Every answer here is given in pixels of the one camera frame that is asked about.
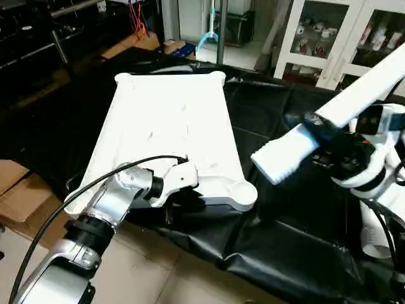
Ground white plastic table leg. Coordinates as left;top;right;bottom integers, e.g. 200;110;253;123
360;201;396;260
251;54;405;186

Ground white plastic table top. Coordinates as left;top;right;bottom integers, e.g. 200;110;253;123
63;70;259;217

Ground white glass-door cabinet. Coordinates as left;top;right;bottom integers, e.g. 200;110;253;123
272;0;405;97

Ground black mat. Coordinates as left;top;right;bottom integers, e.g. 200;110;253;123
0;46;405;304

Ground dark metal stand pole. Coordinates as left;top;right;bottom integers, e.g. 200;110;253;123
215;0;229;65

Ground teal and white pole tool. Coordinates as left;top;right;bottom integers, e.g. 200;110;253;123
196;0;221;53

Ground blue box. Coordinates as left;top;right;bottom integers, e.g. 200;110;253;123
170;41;198;59

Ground brown cardboard box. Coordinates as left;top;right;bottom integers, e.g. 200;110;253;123
0;158;72;233

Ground red cables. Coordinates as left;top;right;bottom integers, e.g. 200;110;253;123
128;0;150;40

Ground grey metal post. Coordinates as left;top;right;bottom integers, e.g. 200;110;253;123
51;28;70;65

